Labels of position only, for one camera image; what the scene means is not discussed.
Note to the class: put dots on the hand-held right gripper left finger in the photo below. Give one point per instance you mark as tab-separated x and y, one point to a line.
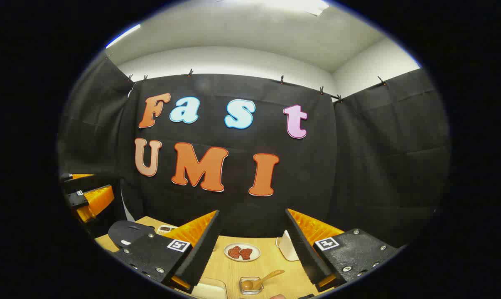
200	253

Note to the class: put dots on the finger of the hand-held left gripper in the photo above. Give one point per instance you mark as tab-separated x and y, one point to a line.
84	183
97	201

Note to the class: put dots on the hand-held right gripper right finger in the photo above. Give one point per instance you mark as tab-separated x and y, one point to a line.
304	249

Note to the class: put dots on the dark grey rice cooker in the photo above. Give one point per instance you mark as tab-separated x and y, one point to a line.
128	232

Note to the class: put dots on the wooden spoon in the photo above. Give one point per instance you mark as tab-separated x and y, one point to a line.
267	277

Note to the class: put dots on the white toaster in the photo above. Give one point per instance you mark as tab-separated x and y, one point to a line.
288	248

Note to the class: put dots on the white round plate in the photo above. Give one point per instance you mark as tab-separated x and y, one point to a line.
229	256

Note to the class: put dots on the red meat piece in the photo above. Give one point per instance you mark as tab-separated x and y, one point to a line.
234	252
246	253

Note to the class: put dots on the divided white grain dish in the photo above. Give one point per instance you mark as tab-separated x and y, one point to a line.
166	229

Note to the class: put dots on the ceiling light strip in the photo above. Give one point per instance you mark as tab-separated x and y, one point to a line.
124	35

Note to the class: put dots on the ceiling light panel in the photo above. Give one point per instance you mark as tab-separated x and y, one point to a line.
308	6

